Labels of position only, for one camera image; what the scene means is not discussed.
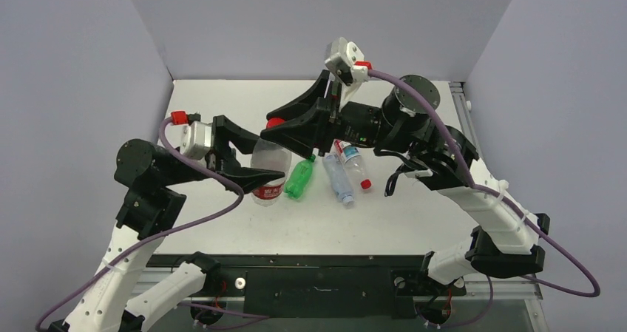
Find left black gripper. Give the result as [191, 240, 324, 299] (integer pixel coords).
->
[160, 116, 285, 189]

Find red bottle cap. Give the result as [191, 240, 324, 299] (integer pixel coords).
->
[265, 118, 285, 129]

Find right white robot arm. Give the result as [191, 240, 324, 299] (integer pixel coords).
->
[260, 70, 550, 293]

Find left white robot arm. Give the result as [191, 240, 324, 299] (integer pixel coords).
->
[36, 111, 285, 331]

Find green plastic bottle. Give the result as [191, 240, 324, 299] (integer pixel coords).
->
[284, 155, 316, 200]

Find clear bottle red blue label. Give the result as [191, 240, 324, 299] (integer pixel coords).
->
[333, 140, 372, 192]

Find clear bottle blue cap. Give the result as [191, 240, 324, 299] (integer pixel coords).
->
[322, 153, 354, 208]

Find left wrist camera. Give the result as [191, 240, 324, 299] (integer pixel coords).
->
[170, 111, 212, 161]

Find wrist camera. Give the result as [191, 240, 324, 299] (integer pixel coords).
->
[170, 111, 212, 161]
[324, 37, 372, 110]

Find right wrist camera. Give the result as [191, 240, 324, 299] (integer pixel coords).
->
[324, 37, 372, 110]

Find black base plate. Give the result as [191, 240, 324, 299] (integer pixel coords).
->
[152, 254, 515, 321]

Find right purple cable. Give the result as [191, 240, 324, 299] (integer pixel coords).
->
[367, 69, 602, 299]

